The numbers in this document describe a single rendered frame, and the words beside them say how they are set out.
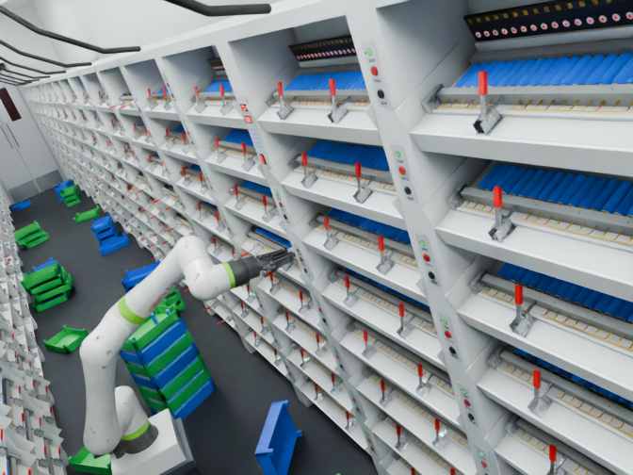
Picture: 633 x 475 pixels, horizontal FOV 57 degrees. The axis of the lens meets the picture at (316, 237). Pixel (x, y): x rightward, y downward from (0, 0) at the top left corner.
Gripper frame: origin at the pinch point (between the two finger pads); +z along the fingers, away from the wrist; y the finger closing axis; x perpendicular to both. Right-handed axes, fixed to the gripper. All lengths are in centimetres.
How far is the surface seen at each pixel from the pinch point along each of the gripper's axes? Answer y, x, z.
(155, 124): 120, -41, -11
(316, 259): -20.3, -3.0, -3.1
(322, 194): -46, -31, -10
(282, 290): 30.3, 26.1, 2.4
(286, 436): 39, 100, -7
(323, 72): -39, -60, 0
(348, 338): -22.7, 26.6, 1.6
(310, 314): 3.5, 26.8, 1.2
